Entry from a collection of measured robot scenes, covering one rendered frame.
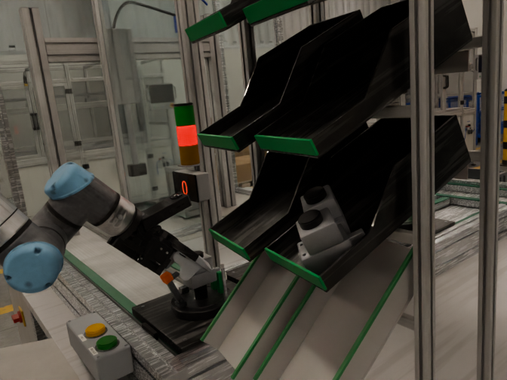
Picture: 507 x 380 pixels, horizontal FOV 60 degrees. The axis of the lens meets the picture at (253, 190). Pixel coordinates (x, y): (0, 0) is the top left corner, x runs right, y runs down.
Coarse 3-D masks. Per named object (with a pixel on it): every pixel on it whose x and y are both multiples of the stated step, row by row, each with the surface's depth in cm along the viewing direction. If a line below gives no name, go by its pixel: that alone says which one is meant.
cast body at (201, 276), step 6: (198, 252) 97; (186, 258) 97; (204, 258) 96; (210, 258) 97; (210, 264) 97; (198, 270) 95; (204, 270) 96; (216, 270) 100; (192, 276) 95; (198, 276) 95; (204, 276) 96; (210, 276) 97; (216, 276) 98; (186, 282) 96; (192, 282) 95; (198, 282) 96; (204, 282) 97; (210, 282) 98; (192, 288) 95
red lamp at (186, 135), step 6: (186, 126) 111; (192, 126) 112; (180, 132) 111; (186, 132) 111; (192, 132) 112; (180, 138) 112; (186, 138) 111; (192, 138) 112; (180, 144) 112; (186, 144) 112; (192, 144) 112
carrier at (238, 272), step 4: (248, 264) 121; (236, 268) 119; (240, 268) 118; (244, 268) 118; (228, 272) 117; (232, 272) 116; (236, 272) 116; (240, 272) 116; (228, 276) 115; (232, 276) 114; (236, 276) 114; (240, 276) 113; (232, 280) 114; (236, 280) 112
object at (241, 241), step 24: (264, 168) 77; (288, 168) 80; (312, 168) 67; (264, 192) 78; (288, 192) 76; (240, 216) 76; (264, 216) 73; (288, 216) 66; (216, 240) 75; (240, 240) 70; (264, 240) 64
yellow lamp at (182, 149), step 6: (180, 150) 113; (186, 150) 112; (192, 150) 112; (180, 156) 113; (186, 156) 112; (192, 156) 112; (198, 156) 114; (186, 162) 113; (192, 162) 113; (198, 162) 114
